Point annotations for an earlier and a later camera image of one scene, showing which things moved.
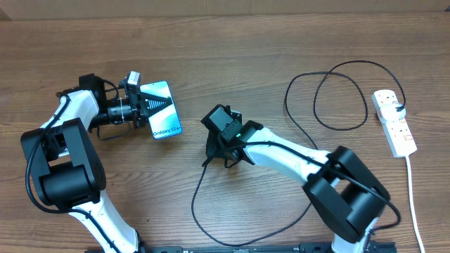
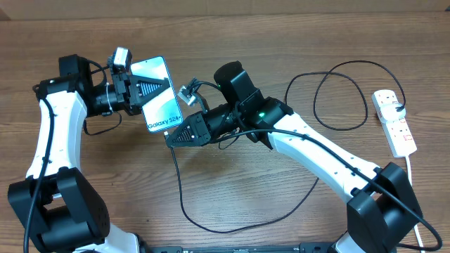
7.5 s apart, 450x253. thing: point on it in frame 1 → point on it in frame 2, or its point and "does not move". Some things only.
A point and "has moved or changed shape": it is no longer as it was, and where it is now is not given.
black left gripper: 140,102 → 131,93
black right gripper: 214,150 → 199,128
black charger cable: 291,122 has moved or changed shape
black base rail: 373,247 does not move
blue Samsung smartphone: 166,122 has moved or changed shape
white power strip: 398,133 does not move
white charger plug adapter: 389,113 does not move
